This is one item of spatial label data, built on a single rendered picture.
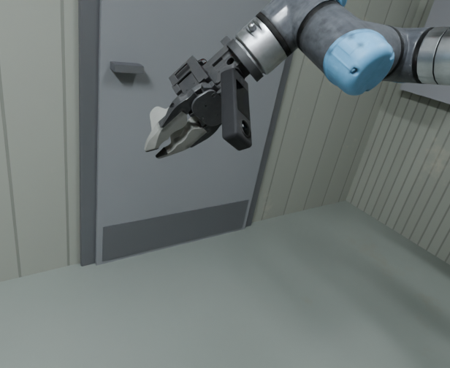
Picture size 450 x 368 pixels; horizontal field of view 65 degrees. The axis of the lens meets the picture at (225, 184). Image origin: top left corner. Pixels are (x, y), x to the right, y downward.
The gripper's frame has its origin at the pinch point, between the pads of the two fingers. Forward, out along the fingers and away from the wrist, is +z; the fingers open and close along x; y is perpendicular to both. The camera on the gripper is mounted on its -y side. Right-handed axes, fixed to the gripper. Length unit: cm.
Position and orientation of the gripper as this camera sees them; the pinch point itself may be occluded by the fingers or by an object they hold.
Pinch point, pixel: (158, 151)
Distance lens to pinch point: 58.2
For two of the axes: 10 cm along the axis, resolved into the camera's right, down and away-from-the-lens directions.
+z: -7.5, 6.2, 2.2
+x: -5.0, -3.2, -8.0
